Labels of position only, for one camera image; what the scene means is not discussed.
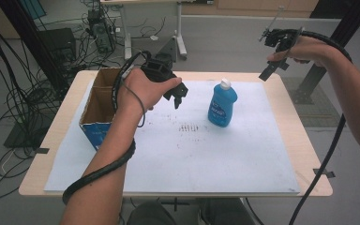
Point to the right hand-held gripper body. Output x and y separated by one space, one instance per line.
282 39

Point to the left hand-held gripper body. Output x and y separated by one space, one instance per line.
156 70

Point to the blue bottle with white cap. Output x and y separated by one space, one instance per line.
221 106

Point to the blue and brown cardboard box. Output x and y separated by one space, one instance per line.
98 106

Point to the person's left hand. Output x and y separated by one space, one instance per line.
140 90

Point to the thin metal rod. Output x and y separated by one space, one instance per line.
277 18

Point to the black metal stand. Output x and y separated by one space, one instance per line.
322 72

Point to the white mat sheet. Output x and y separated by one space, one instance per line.
206 156

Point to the black computer tower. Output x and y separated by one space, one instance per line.
101 31

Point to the black box case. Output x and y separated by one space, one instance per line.
57 45

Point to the person's left leg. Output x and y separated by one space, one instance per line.
151 215

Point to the person's leg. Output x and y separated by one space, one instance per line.
151 215
228 214

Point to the person's right leg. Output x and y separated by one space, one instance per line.
228 214

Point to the black tape strip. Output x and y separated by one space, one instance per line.
324 173
41 150

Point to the black floor plate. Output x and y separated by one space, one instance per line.
25 134

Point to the black triangular bracket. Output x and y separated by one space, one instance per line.
168 50

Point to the white desk frame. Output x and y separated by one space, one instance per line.
126 34

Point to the black metal post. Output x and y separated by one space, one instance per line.
34 43

